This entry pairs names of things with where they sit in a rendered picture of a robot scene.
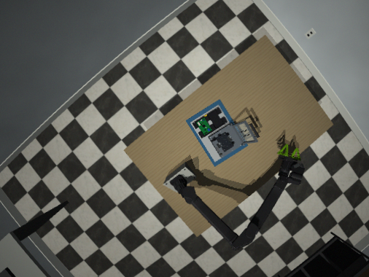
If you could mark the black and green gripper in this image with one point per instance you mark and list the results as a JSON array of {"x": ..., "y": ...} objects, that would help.
[{"x": 285, "y": 155}]

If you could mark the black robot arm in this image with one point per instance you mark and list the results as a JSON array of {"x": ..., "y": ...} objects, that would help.
[{"x": 246, "y": 237}]

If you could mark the green circuit board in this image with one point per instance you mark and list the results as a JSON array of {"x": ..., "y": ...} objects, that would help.
[{"x": 204, "y": 126}]

